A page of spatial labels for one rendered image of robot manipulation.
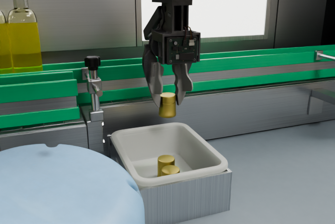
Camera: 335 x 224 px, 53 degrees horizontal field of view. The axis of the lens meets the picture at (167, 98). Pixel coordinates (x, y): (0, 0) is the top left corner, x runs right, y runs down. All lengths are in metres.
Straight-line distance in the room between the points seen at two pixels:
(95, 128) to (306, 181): 0.44
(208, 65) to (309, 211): 0.40
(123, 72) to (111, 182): 0.57
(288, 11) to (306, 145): 0.48
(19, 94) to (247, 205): 0.46
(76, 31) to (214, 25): 0.40
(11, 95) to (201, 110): 0.44
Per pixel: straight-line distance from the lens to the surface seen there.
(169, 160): 0.67
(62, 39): 0.91
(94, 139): 0.69
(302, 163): 0.85
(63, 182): 0.23
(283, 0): 1.20
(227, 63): 0.88
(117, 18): 0.93
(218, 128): 0.90
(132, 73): 0.79
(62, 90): 0.67
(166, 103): 0.67
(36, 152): 0.26
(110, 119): 0.79
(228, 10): 1.05
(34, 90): 0.67
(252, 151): 0.87
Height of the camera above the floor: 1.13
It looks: 18 degrees down
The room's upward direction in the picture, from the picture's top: straight up
